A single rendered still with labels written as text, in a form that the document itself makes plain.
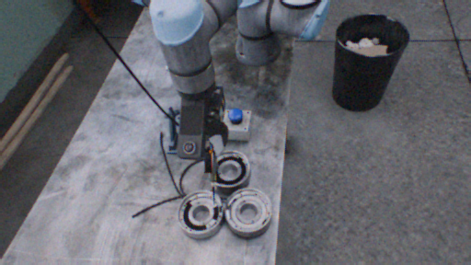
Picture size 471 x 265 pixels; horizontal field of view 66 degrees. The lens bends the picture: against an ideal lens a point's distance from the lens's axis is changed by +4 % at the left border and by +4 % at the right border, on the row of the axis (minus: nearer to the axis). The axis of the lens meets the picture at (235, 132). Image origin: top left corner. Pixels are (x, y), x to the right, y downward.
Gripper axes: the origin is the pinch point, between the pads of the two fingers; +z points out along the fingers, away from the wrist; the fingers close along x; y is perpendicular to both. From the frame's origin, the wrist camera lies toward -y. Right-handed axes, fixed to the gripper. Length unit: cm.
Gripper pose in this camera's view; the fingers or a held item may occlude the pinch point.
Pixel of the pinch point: (210, 155)
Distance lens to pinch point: 75.7
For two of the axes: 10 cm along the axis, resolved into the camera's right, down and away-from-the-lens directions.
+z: 1.0, 6.2, 7.8
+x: -9.9, -0.2, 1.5
